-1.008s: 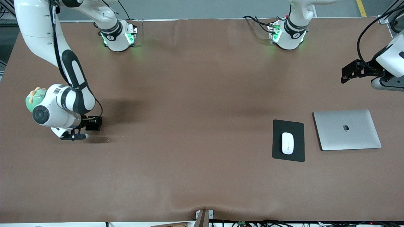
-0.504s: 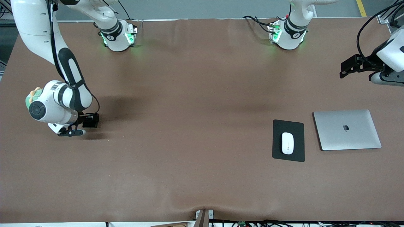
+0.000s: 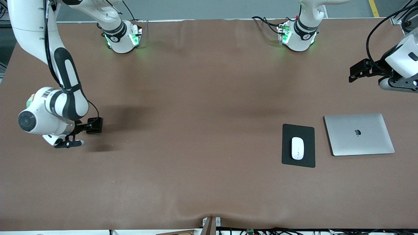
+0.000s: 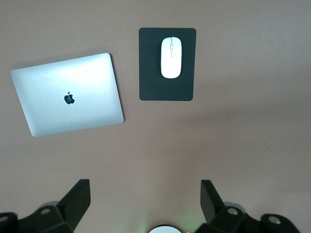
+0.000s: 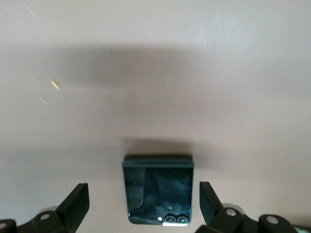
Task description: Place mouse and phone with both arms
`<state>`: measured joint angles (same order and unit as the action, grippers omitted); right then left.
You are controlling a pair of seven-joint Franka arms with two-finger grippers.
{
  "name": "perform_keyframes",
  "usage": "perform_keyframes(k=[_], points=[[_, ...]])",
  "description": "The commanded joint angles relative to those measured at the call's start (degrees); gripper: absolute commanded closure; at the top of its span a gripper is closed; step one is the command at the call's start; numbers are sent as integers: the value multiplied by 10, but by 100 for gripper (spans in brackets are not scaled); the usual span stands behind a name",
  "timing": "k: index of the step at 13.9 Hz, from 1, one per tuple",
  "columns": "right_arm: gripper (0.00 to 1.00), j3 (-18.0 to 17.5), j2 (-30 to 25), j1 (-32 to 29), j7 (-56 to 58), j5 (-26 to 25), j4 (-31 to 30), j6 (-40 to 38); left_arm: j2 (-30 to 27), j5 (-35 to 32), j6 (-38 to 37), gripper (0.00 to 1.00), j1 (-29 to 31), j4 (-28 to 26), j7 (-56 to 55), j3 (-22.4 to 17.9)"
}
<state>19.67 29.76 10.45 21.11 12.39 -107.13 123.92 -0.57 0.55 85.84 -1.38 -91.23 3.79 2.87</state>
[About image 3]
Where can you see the black flip phone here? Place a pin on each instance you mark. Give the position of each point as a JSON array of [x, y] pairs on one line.
[[96, 130]]

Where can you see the white computer mouse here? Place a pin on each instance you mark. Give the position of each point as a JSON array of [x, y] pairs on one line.
[[297, 148]]

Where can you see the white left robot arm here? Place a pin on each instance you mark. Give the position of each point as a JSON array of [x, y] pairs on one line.
[[302, 36]]

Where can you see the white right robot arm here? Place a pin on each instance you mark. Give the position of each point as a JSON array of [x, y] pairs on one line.
[[32, 32]]

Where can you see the black mouse pad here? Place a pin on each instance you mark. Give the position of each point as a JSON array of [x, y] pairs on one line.
[[287, 130]]

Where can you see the green dinosaur plush toy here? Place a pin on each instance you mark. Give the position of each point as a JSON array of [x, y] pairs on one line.
[[29, 103]]

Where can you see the silver closed laptop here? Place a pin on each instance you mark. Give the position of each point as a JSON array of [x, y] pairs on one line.
[[359, 143]]

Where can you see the brown table cover sheet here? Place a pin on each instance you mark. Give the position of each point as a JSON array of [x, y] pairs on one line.
[[196, 163]]

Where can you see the aluminium frame profile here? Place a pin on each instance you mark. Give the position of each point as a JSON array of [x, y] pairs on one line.
[[395, 20]]

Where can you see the grey metal bracket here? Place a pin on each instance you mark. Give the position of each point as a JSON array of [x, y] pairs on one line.
[[218, 221]]

